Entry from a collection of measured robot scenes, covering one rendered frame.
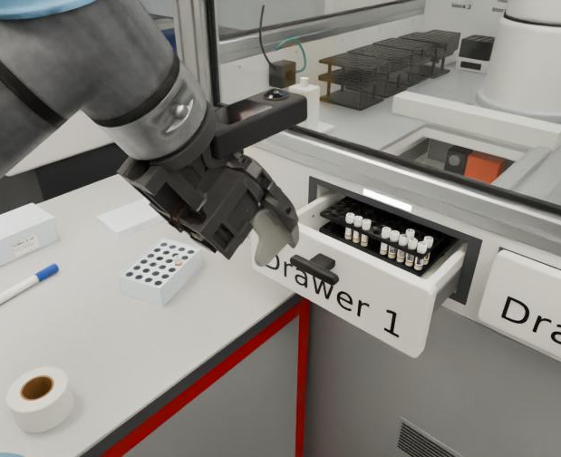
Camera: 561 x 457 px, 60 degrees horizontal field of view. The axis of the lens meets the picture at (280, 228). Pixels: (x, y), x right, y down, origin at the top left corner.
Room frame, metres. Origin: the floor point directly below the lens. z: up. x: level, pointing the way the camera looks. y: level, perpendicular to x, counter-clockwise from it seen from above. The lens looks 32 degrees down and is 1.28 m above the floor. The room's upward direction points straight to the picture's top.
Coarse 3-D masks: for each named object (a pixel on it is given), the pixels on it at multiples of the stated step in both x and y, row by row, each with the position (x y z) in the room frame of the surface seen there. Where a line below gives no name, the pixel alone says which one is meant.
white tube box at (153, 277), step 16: (160, 240) 0.73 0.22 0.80; (144, 256) 0.69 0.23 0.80; (160, 256) 0.69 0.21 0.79; (192, 256) 0.68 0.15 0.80; (128, 272) 0.64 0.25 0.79; (144, 272) 0.65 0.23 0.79; (160, 272) 0.64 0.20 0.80; (176, 272) 0.64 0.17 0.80; (192, 272) 0.68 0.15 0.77; (128, 288) 0.62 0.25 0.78; (144, 288) 0.61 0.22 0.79; (160, 288) 0.60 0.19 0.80; (176, 288) 0.63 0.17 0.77; (160, 304) 0.60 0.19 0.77
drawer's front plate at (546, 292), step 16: (496, 256) 0.51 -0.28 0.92; (512, 256) 0.50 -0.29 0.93; (496, 272) 0.50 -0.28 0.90; (512, 272) 0.49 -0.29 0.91; (528, 272) 0.48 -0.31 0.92; (544, 272) 0.47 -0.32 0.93; (560, 272) 0.47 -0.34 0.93; (496, 288) 0.50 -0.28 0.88; (512, 288) 0.48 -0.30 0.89; (528, 288) 0.47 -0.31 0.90; (544, 288) 0.46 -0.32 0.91; (560, 288) 0.45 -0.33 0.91; (496, 304) 0.49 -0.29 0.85; (512, 304) 0.48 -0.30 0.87; (528, 304) 0.47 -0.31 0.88; (544, 304) 0.46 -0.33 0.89; (560, 304) 0.45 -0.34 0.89; (496, 320) 0.49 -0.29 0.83; (528, 320) 0.47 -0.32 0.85; (560, 320) 0.44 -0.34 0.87; (528, 336) 0.46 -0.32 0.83; (544, 336) 0.45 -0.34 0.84; (560, 336) 0.44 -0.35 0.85; (560, 352) 0.44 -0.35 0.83
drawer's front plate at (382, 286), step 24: (312, 240) 0.54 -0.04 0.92; (336, 240) 0.54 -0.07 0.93; (336, 264) 0.52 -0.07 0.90; (360, 264) 0.49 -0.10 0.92; (384, 264) 0.48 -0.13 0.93; (312, 288) 0.54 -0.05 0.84; (336, 288) 0.51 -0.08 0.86; (360, 288) 0.49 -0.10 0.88; (384, 288) 0.47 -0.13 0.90; (408, 288) 0.45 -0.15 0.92; (432, 288) 0.44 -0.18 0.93; (336, 312) 0.51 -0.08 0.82; (384, 312) 0.46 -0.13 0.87; (408, 312) 0.44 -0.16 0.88; (384, 336) 0.46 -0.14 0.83; (408, 336) 0.44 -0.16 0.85
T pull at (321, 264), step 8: (296, 256) 0.52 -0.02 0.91; (320, 256) 0.52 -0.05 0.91; (296, 264) 0.51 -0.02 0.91; (304, 264) 0.51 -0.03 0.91; (312, 264) 0.50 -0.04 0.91; (320, 264) 0.51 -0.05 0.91; (328, 264) 0.51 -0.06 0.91; (312, 272) 0.50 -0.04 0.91; (320, 272) 0.49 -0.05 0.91; (328, 272) 0.49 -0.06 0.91; (328, 280) 0.48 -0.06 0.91; (336, 280) 0.48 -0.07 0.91
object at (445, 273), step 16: (336, 192) 0.74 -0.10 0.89; (304, 208) 0.68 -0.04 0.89; (320, 208) 0.70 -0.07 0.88; (304, 224) 0.67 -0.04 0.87; (320, 224) 0.70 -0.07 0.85; (448, 256) 0.63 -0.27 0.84; (464, 256) 0.55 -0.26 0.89; (432, 272) 0.59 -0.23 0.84; (448, 272) 0.52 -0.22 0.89; (448, 288) 0.52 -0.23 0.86
